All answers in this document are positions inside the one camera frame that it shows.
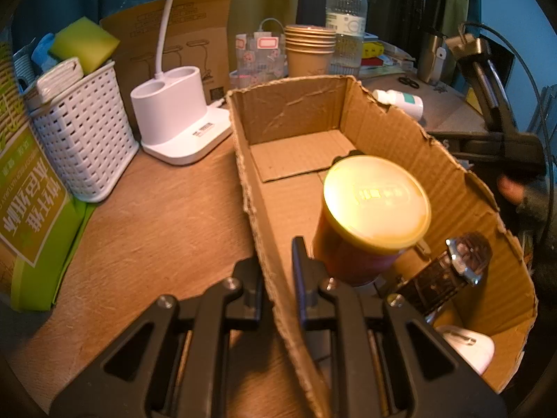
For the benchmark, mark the stack of brown paper cups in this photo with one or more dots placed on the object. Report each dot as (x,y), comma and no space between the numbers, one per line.
(309,56)

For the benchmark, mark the brown printed cardboard package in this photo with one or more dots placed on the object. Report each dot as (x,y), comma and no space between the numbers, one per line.
(202,24)

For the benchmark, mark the hanging dark clothes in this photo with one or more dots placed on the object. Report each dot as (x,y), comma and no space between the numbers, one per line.
(413,0)

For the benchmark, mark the green paper towel package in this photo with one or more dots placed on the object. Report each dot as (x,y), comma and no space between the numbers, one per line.
(32,217)

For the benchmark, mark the yellow-green sponge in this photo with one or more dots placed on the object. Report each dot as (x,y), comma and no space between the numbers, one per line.
(82,41)

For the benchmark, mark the dark monitor screen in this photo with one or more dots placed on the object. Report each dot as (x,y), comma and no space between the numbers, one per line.
(500,59)

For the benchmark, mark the stack of white ribbed cups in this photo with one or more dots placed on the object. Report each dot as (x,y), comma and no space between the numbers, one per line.
(25,72)

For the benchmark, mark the pile of colourful books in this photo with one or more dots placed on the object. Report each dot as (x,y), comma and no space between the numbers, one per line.
(383,56)

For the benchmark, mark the white computer mouse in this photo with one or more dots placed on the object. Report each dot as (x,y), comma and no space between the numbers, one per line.
(470,348)

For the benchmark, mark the steel tumbler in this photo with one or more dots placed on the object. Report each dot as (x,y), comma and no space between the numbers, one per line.
(431,61)

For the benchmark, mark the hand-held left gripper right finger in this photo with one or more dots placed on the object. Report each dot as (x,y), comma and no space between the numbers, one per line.
(299,283)

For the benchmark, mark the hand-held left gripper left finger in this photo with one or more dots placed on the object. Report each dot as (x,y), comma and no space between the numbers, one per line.
(249,296)

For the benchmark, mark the yellow box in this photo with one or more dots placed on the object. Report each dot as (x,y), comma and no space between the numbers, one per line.
(473,101)

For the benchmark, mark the blue plastic packet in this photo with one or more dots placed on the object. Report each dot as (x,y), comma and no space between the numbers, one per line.
(42,50)

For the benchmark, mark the clear plastic water bottle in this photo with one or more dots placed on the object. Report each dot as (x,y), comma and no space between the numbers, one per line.
(347,17)

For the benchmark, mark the person's right hand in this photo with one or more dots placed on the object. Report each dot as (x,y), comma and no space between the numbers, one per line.
(535,204)

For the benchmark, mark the white woven plastic basket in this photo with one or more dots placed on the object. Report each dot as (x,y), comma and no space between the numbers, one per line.
(87,143)

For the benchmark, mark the red jar with yellow lid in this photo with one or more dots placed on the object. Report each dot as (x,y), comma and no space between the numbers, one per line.
(374,200)

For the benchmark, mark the white folded tissue pack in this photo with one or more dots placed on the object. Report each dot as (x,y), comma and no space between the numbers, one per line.
(58,76)

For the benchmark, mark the cardboard box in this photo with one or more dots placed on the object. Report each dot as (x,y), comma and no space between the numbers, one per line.
(287,156)

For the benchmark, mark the white desk lamp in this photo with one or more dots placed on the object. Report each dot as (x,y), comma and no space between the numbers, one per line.
(174,109)

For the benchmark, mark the small white plastic bottle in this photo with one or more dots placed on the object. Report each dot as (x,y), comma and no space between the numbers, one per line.
(404,102)

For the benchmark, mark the black scissors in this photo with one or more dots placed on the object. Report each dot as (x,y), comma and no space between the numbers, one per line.
(409,82)

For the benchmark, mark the clear pouch with stickers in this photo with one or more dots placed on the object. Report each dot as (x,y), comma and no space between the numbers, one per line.
(259,59)

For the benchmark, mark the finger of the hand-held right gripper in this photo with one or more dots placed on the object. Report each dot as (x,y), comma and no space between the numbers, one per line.
(513,152)
(487,91)

